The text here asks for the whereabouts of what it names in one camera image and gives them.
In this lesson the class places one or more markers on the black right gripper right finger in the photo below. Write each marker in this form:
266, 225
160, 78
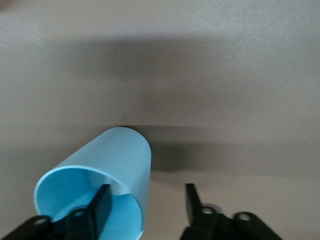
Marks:
197, 217

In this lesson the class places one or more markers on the light blue plastic cup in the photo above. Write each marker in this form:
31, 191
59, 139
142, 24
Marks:
120, 155

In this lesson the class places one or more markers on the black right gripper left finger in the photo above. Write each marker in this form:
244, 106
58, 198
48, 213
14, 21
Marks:
100, 210

